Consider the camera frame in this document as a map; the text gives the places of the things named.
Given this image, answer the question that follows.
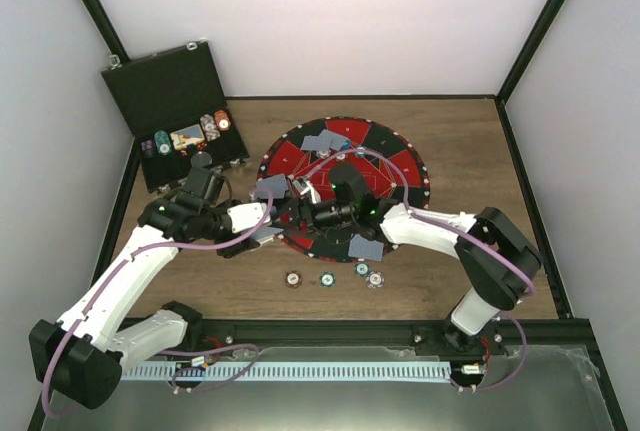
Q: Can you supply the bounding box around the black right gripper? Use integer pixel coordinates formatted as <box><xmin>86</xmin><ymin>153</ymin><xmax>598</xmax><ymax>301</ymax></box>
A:
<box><xmin>272</xmin><ymin>197</ymin><xmax>356</xmax><ymax>241</ymax></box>

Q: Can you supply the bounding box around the blue backed playing card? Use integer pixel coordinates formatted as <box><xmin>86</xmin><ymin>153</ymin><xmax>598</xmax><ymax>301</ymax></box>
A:
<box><xmin>255</xmin><ymin>174</ymin><xmax>289</xmax><ymax>199</ymax></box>
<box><xmin>300</xmin><ymin>135</ymin><xmax>331</xmax><ymax>152</ymax></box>
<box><xmin>348</xmin><ymin>234</ymin><xmax>385</xmax><ymax>262</ymax></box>
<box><xmin>319</xmin><ymin>129</ymin><xmax>350</xmax><ymax>150</ymax></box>

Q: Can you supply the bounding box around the blue backed card deck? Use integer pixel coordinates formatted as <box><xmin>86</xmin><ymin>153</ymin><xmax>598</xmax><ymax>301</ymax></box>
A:
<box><xmin>251</xmin><ymin>226</ymin><xmax>283</xmax><ymax>247</ymax></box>

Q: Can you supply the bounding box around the brown chip stack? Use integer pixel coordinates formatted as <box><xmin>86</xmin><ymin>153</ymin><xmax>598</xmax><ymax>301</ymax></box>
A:
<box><xmin>285</xmin><ymin>272</ymin><xmax>302</xmax><ymax>289</ymax></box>

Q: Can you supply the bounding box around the blue purple chip stack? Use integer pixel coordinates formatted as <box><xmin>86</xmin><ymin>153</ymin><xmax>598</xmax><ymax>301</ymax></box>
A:
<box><xmin>366</xmin><ymin>272</ymin><xmax>385</xmax><ymax>289</ymax></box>

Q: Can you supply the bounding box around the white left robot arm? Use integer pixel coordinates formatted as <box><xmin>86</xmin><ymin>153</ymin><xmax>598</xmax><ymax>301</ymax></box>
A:
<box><xmin>28</xmin><ymin>167</ymin><xmax>275</xmax><ymax>418</ymax></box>

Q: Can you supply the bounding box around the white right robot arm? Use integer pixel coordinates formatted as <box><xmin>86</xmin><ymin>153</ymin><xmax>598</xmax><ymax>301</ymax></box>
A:
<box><xmin>278</xmin><ymin>164</ymin><xmax>543</xmax><ymax>354</ymax></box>

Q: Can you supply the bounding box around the round red black poker mat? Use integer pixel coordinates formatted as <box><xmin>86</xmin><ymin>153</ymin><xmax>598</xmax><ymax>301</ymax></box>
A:
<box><xmin>257</xmin><ymin>117</ymin><xmax>430</xmax><ymax>262</ymax></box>

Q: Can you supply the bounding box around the clear acrylic dealer button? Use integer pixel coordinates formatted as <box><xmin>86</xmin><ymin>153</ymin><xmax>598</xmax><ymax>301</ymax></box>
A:
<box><xmin>190</xmin><ymin>151</ymin><xmax>212</xmax><ymax>168</ymax></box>

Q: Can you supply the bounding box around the green blue 50 chip stack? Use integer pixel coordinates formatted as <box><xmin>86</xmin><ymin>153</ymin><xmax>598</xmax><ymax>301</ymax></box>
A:
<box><xmin>154</xmin><ymin>130</ymin><xmax>172</xmax><ymax>156</ymax></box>

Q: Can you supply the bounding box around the boxed playing card deck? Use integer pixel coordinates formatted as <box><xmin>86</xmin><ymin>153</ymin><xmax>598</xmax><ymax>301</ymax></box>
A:
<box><xmin>169</xmin><ymin>125</ymin><xmax>206</xmax><ymax>151</ymax></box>

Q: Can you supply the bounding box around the purple black chip stack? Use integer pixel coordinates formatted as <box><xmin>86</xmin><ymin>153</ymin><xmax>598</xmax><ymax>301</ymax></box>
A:
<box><xmin>140</xmin><ymin>140</ymin><xmax>155</xmax><ymax>159</ymax></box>

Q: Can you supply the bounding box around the red chip stack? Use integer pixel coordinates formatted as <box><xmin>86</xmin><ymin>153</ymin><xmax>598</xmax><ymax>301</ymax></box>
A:
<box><xmin>213</xmin><ymin>109</ymin><xmax>232</xmax><ymax>132</ymax></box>

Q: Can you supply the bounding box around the black poker case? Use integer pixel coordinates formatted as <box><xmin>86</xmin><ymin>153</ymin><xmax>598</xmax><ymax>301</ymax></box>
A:
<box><xmin>101</xmin><ymin>40</ymin><xmax>249</xmax><ymax>193</ymax></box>

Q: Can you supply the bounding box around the light blue slotted strip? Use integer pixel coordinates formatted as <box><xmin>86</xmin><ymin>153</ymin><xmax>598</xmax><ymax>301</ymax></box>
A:
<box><xmin>122</xmin><ymin>361</ymin><xmax>451</xmax><ymax>383</ymax></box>

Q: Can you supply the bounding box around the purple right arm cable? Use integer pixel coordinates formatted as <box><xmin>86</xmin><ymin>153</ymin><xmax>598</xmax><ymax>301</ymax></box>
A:
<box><xmin>294</xmin><ymin>149</ymin><xmax>537</xmax><ymax>394</ymax></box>

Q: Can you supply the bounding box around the black mounting rail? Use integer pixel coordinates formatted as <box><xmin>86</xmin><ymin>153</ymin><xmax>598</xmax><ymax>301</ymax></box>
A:
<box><xmin>124</xmin><ymin>318</ymin><xmax>594</xmax><ymax>358</ymax></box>

